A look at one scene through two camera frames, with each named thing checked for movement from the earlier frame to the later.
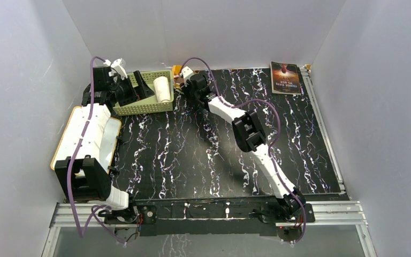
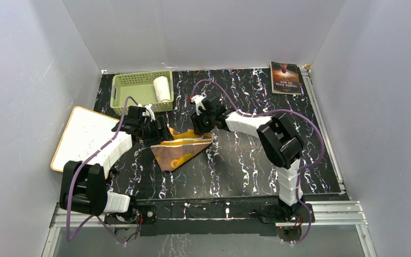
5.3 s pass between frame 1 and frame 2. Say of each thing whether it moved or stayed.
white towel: stayed
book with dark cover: stayed
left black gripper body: moved
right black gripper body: moved
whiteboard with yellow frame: stayed
